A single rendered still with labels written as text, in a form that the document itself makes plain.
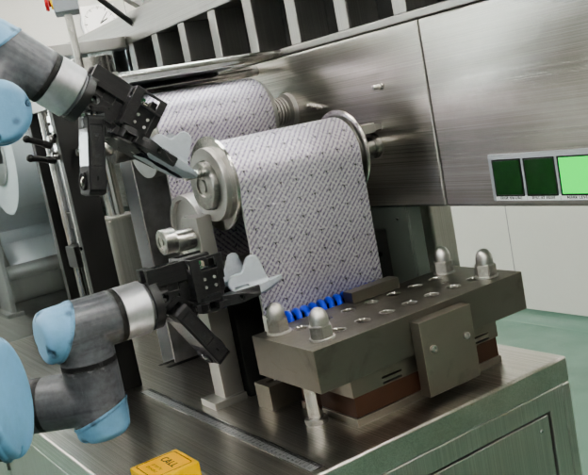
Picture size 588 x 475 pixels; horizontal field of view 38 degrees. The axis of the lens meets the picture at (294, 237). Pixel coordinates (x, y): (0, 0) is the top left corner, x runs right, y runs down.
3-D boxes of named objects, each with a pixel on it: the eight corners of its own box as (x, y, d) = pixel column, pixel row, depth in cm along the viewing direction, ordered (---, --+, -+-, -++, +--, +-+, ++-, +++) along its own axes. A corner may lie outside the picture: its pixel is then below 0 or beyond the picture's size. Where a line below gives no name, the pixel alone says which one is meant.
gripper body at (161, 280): (226, 251, 122) (150, 272, 115) (237, 308, 123) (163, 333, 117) (202, 248, 128) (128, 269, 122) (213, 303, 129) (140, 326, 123)
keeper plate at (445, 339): (421, 395, 121) (409, 321, 119) (471, 372, 126) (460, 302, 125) (433, 399, 119) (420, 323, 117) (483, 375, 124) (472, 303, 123)
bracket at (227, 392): (199, 406, 138) (159, 222, 133) (234, 393, 141) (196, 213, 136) (214, 413, 134) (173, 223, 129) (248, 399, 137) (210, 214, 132)
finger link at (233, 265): (262, 245, 132) (215, 260, 126) (269, 282, 132) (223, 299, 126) (250, 245, 134) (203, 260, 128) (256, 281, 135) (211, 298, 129)
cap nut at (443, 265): (429, 274, 141) (424, 248, 140) (445, 269, 143) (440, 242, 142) (444, 276, 138) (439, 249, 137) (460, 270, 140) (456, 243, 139)
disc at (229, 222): (200, 227, 139) (183, 137, 136) (202, 226, 139) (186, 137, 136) (245, 234, 126) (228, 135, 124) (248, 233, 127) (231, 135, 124)
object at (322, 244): (265, 330, 130) (241, 213, 127) (383, 288, 143) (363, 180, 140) (267, 331, 130) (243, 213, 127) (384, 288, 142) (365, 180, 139)
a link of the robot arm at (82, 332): (39, 367, 115) (24, 307, 114) (114, 342, 121) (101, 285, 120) (57, 377, 109) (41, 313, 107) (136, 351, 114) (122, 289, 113)
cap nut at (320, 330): (303, 340, 116) (298, 309, 116) (325, 333, 118) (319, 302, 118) (318, 344, 113) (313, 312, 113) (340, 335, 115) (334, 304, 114)
